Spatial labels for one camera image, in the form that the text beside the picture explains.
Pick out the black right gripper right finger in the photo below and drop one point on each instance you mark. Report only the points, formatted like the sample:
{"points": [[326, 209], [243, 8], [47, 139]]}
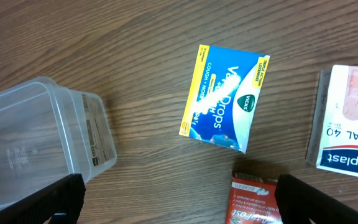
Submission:
{"points": [[300, 203]]}

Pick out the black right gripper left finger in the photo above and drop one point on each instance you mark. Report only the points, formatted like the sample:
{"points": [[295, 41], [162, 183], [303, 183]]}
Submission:
{"points": [[59, 202]]}

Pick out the clear plastic container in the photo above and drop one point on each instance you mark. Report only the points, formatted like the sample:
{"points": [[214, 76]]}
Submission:
{"points": [[48, 132]]}

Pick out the white Hansaplast plaster box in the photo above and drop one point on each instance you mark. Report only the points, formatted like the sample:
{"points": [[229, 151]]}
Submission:
{"points": [[333, 143]]}

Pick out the blue Vicks VapoDrops box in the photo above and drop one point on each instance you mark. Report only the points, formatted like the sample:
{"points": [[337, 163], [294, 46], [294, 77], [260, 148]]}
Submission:
{"points": [[223, 96]]}

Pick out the red Panadol box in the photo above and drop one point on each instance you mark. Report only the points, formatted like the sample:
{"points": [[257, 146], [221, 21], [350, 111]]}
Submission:
{"points": [[252, 200]]}

